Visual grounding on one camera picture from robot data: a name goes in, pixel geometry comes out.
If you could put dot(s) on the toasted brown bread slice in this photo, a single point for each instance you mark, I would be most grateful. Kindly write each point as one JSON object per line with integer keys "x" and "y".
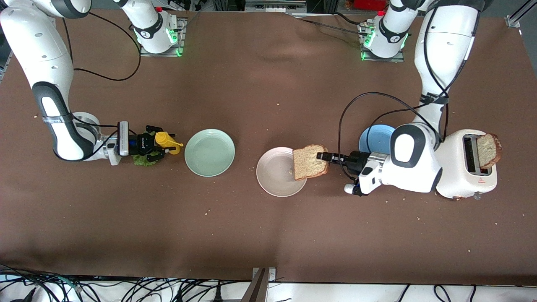
{"x": 487, "y": 151}
{"x": 308, "y": 163}

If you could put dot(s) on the white toaster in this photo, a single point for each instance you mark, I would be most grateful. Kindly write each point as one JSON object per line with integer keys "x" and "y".
{"x": 461, "y": 176}

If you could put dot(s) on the blue plate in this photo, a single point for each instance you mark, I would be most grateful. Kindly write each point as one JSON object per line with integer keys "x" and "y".
{"x": 375, "y": 136}

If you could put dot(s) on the yellow mustard squeeze bottle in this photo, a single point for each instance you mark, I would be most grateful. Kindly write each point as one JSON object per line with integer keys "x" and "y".
{"x": 165, "y": 140}

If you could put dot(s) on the beige plate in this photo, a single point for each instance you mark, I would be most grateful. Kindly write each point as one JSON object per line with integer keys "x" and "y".
{"x": 272, "y": 176}

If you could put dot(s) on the silver metal pole bracket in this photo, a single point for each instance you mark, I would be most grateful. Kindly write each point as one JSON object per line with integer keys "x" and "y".
{"x": 272, "y": 274}

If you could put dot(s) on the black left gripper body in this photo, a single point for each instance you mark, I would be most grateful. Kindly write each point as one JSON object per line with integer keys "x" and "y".
{"x": 357, "y": 161}

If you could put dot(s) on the brown tablecloth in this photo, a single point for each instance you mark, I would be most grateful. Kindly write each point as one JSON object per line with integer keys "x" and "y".
{"x": 268, "y": 105}

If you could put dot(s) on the grey metal camera pole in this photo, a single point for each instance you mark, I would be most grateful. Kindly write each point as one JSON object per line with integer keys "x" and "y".
{"x": 256, "y": 289}

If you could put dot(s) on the red box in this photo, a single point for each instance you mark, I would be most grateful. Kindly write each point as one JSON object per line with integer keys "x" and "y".
{"x": 369, "y": 4}

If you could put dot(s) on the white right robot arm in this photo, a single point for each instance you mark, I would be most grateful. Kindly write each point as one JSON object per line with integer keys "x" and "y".
{"x": 42, "y": 50}

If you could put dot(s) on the aluminium frame profile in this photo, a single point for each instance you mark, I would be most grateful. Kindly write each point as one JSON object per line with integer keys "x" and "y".
{"x": 514, "y": 21}

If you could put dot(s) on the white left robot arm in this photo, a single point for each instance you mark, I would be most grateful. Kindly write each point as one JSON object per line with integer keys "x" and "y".
{"x": 444, "y": 42}

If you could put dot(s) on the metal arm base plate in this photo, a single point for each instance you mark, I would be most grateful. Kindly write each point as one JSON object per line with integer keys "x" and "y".
{"x": 180, "y": 37}
{"x": 381, "y": 60}

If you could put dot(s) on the mint green plate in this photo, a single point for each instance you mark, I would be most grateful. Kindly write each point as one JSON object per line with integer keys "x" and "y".
{"x": 209, "y": 153}

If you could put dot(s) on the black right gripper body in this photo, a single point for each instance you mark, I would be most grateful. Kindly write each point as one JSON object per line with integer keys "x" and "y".
{"x": 142, "y": 143}

